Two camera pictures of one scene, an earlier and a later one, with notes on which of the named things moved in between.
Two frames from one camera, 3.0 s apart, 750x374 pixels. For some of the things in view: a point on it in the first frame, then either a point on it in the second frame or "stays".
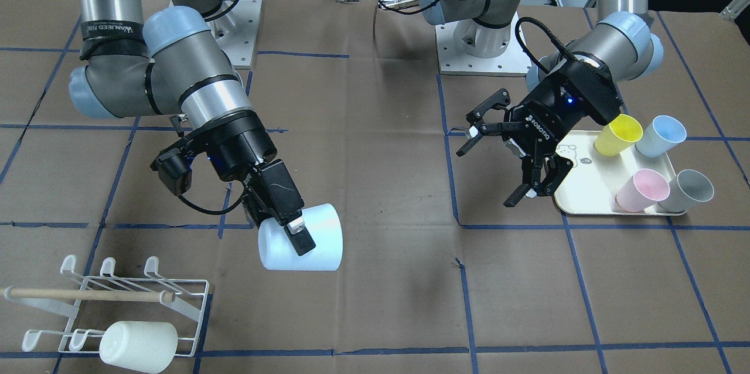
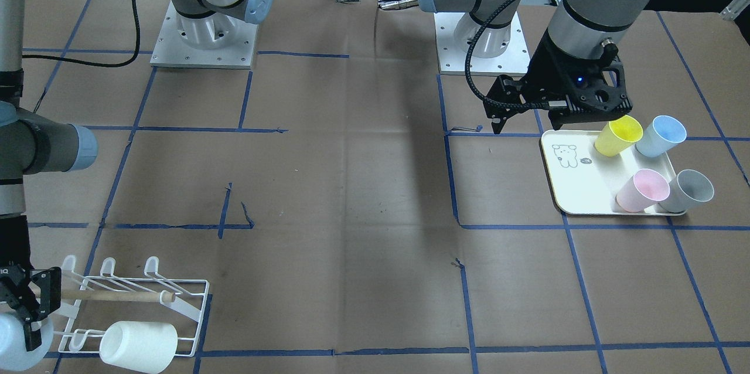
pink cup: (643, 189) stays
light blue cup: (323, 224) -> (14, 356)
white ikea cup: (143, 346) stays
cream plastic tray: (591, 186) stays
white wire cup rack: (95, 301) stays
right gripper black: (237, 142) -> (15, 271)
